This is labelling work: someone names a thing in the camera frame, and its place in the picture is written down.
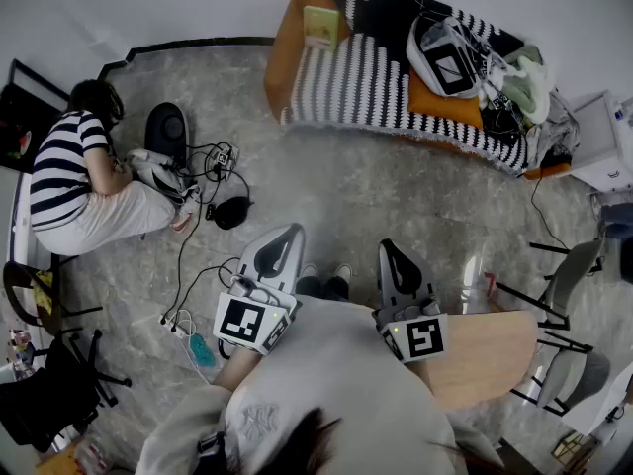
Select dark wooden chair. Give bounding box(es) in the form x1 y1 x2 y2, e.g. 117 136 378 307
2 259 104 336

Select white cabinet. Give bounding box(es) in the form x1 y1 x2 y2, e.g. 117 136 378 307
566 89 633 191

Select black white striped blanket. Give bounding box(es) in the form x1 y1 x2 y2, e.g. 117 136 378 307
280 0 534 176

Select yellow cloth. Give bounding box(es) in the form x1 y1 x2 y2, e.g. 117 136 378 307
31 268 55 317

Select teal cloth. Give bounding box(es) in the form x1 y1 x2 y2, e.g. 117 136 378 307
189 332 218 369

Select green book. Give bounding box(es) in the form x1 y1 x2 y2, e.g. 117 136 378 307
302 5 342 52

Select black office chair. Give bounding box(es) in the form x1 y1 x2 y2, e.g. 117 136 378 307
0 328 134 454

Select tangle of black cables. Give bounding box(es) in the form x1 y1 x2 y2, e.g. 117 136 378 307
480 89 533 145

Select grey chair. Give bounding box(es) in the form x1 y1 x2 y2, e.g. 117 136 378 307
494 237 608 332
510 331 613 418

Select white black wearable rig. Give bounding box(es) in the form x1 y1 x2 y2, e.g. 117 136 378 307
406 14 491 100

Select black round pouch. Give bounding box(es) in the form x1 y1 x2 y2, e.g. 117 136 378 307
212 195 254 232

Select black glass cabinet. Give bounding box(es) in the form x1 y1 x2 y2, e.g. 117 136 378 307
0 58 71 176

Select person's left forearm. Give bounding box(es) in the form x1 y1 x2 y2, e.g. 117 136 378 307
212 346 264 394

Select small printed tag block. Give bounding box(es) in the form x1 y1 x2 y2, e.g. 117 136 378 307
212 145 239 168

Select orange cushion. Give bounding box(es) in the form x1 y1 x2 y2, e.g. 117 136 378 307
407 65 485 131

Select white power strip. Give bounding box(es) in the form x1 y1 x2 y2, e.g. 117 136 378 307
157 310 192 339

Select black shoulder strap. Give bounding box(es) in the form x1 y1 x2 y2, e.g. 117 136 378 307
196 430 229 475

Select black floor cables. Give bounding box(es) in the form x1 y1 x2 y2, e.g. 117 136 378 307
158 140 254 333

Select person's right forearm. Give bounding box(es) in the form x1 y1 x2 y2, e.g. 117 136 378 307
407 361 437 396

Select person's white sweatshirt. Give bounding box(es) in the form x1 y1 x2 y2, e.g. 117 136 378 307
135 293 506 475

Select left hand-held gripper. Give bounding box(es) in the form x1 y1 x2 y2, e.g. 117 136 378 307
212 223 307 355

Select orange sofa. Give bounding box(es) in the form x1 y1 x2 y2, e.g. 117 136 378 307
263 0 573 182

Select grey cloth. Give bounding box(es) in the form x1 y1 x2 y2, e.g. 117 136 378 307
524 89 581 167

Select green white plush blanket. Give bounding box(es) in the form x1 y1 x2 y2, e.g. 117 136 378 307
501 45 551 124

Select black oval device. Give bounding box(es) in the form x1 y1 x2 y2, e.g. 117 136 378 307
143 101 191 168

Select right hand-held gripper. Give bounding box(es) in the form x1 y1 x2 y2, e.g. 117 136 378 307
373 238 449 365

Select round wooden table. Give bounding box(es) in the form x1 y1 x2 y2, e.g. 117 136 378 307
423 308 541 411

